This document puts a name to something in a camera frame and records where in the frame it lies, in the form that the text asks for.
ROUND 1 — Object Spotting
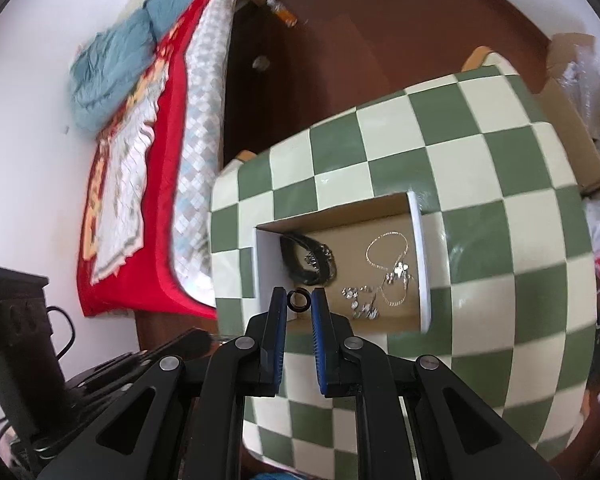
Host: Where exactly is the black cable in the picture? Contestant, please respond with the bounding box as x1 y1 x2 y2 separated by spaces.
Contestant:
44 304 77 362

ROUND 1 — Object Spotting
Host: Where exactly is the red printed blanket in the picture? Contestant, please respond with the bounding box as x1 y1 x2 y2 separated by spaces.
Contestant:
77 0 232 322

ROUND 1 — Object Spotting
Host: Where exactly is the green checkered tablecloth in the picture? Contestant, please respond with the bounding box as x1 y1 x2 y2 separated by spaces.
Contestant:
208 62 600 472

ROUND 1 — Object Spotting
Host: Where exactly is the clear plastic packaging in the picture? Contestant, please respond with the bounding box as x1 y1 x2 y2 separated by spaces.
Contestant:
561 49 600 152

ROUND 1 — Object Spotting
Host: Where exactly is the thin necklace with flower charms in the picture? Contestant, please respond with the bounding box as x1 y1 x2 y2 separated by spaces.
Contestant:
365 232 417 307

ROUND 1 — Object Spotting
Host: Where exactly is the black watch band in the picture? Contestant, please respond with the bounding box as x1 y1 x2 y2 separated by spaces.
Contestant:
279 233 339 282

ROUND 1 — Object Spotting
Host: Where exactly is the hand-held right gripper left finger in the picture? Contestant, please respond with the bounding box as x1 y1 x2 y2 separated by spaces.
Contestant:
37 287 289 480

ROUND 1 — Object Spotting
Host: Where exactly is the white cardboard box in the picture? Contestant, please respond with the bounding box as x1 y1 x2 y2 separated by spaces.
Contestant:
253 190 434 335

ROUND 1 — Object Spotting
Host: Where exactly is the black ring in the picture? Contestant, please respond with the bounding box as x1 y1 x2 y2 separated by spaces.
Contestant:
286 287 311 311

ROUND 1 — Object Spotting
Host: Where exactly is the black device with cables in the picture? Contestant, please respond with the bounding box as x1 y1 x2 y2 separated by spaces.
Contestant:
0 267 77 461

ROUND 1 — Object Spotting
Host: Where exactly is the checkered mattress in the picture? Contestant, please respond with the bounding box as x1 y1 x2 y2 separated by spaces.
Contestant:
171 0 242 312

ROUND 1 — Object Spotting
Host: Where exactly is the orange liquid bottle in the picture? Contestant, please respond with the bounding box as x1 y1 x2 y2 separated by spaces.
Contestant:
265 0 299 29

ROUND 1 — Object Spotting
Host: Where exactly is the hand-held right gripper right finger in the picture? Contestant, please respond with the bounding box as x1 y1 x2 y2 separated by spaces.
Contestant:
310 287 556 480

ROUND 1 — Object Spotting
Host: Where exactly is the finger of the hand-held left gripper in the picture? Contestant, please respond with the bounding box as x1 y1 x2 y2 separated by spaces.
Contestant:
146 328 224 362

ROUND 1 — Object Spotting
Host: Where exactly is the blue quilt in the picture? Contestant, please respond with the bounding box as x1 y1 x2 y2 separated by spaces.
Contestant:
68 0 242 134

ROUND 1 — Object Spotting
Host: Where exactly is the brown cardboard box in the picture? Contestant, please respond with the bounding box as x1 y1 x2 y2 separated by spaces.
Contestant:
534 32 600 197

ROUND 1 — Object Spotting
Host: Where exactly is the wooden table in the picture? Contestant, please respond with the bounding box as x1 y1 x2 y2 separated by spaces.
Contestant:
234 46 502 162

